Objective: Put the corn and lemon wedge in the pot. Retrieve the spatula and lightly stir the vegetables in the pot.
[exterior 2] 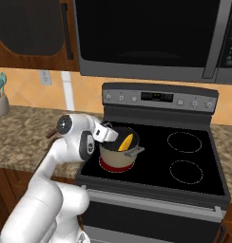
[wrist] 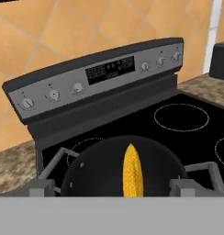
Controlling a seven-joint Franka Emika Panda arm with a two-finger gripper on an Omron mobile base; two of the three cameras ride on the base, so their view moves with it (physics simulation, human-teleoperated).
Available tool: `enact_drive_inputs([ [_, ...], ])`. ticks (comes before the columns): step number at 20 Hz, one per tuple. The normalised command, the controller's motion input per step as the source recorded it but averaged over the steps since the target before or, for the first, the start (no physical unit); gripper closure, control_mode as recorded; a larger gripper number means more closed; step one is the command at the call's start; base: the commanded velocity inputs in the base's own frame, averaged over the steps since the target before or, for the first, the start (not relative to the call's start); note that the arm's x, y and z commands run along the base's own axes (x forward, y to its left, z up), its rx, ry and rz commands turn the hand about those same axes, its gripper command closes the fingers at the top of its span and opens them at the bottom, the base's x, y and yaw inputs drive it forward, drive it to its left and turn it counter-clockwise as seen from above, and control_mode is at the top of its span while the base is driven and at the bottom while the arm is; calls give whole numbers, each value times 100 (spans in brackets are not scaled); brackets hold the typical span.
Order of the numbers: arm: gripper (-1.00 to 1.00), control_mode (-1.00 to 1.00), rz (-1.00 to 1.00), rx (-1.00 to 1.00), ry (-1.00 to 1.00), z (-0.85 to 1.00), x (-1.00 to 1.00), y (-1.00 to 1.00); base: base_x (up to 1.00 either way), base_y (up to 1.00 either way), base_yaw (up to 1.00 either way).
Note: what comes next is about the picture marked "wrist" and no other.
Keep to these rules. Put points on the round silver stove knob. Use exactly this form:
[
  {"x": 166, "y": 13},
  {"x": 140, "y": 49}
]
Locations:
[
  {"x": 77, "y": 87},
  {"x": 53, "y": 95},
  {"x": 144, "y": 66},
  {"x": 161, "y": 61},
  {"x": 177, "y": 56},
  {"x": 27, "y": 104}
]

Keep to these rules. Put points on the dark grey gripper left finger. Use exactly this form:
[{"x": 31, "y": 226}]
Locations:
[{"x": 42, "y": 187}]

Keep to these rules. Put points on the black and grey stove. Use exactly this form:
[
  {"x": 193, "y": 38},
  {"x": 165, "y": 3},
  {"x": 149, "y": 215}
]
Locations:
[{"x": 123, "y": 101}]

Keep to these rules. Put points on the yellow corn cob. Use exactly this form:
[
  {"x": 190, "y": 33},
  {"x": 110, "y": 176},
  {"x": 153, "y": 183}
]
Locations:
[{"x": 132, "y": 171}]

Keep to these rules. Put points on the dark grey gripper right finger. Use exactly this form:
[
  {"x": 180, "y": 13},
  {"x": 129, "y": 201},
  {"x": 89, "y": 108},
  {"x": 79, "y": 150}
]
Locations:
[{"x": 181, "y": 188}]

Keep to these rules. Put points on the black box appliance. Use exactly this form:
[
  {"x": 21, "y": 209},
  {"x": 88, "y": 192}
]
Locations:
[{"x": 220, "y": 60}]

